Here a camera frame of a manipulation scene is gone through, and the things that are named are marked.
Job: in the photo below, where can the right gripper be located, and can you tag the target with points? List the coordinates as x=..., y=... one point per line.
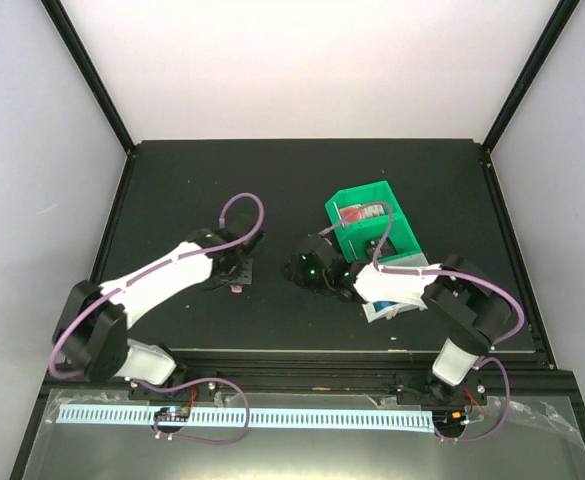
x=296, y=270

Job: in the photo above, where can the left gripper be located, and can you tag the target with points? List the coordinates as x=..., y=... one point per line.
x=245, y=277

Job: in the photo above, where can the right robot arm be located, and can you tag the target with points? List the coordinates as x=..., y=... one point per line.
x=477, y=314

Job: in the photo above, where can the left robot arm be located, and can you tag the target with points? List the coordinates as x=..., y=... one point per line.
x=91, y=340

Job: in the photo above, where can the black cards stack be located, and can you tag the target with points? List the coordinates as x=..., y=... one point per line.
x=387, y=249

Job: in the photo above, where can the red white cards stack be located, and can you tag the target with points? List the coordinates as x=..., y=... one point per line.
x=358, y=212

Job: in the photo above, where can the blue cards stack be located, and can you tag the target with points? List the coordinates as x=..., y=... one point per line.
x=381, y=305

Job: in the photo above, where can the green storage bin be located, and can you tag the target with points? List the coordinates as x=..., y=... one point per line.
x=352, y=238

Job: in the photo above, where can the small circuit board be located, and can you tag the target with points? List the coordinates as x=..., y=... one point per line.
x=172, y=413

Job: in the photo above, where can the light blue slotted cable duct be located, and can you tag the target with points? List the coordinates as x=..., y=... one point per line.
x=261, y=418

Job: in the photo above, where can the black aluminium rail frame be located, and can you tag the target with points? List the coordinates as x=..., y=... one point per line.
x=528, y=374

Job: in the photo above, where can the left frame post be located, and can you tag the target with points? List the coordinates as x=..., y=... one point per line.
x=77, y=50

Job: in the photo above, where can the frame post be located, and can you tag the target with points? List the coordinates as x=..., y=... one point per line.
x=77, y=50
x=553, y=29

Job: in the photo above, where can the right frame post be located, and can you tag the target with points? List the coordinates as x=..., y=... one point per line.
x=553, y=29

